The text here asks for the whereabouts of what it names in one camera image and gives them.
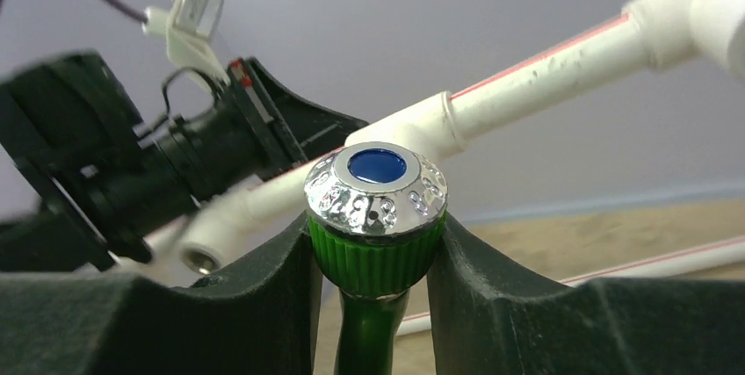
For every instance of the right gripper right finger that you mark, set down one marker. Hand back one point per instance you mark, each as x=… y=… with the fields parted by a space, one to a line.
x=491 y=315

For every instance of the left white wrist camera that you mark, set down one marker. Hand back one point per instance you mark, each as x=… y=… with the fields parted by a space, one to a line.
x=188 y=28

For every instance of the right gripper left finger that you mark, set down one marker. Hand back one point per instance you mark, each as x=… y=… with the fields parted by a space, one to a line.
x=258 y=315

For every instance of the white PVC pipe frame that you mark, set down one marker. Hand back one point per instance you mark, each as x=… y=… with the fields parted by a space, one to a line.
x=647 y=34

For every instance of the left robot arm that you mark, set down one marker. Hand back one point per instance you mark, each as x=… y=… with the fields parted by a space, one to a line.
x=106 y=180

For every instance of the green water faucet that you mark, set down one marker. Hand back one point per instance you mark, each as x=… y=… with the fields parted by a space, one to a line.
x=376 y=212

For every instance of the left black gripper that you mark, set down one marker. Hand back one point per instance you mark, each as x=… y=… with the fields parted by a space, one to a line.
x=256 y=126

